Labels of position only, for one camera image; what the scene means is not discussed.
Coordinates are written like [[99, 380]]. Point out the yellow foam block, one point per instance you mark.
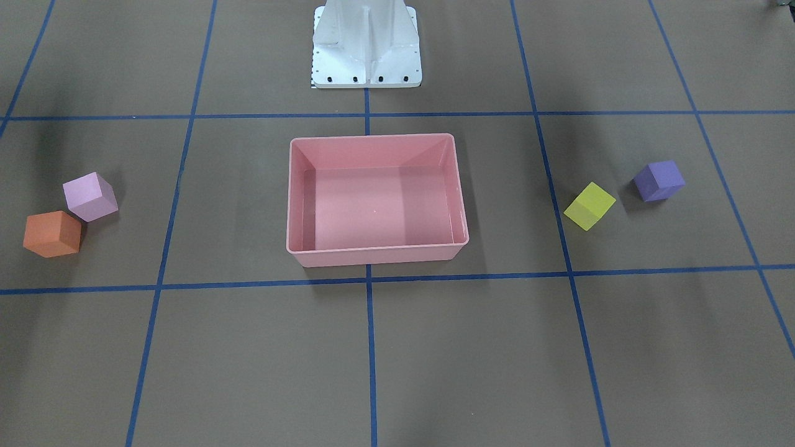
[[590, 206]]

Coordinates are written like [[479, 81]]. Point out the light pink foam block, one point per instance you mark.
[[90, 197]]

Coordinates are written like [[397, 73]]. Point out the white camera stand base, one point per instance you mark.
[[365, 44]]

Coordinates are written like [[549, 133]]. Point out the pink plastic bin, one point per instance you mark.
[[377, 199]]

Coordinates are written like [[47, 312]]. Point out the orange foam block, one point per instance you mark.
[[52, 234]]

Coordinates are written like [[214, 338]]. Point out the purple foam block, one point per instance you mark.
[[659, 180]]

